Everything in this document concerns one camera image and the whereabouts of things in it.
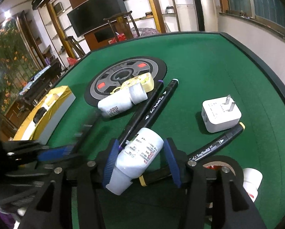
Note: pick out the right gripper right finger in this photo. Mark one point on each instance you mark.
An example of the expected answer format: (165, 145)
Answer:
(218, 193)

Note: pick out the white pill bottle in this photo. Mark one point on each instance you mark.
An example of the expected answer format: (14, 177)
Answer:
(122, 100)

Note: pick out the black flat television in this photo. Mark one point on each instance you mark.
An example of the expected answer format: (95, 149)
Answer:
(91, 14)

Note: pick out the round grey table centre panel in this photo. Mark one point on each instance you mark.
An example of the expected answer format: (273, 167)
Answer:
(115, 75)

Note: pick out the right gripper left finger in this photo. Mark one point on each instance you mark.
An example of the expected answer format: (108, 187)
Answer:
(52, 207)

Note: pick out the black tape roll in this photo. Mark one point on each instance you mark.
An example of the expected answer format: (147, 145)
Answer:
(218, 161)

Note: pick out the dark wooden chair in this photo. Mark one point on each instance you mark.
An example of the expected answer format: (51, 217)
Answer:
(122, 22)

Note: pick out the white power adapter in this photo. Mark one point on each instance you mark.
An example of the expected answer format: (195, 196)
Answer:
(220, 114)

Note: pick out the black marker yellow cap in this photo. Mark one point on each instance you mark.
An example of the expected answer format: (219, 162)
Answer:
(202, 153)

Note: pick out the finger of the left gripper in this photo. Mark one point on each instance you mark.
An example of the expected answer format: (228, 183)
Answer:
(19, 153)

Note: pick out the black marker pen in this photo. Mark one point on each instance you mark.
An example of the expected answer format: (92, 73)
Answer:
(154, 112)

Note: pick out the black side table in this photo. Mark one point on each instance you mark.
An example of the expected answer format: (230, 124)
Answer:
(39, 82)

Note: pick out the red plastic bag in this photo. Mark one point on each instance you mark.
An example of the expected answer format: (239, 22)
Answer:
(120, 37)

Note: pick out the yellow-rimmed white storage box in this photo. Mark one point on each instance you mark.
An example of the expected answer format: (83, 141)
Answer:
(57, 101)

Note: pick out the white bottle printed label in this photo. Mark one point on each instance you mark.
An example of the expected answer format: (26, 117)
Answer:
(134, 159)

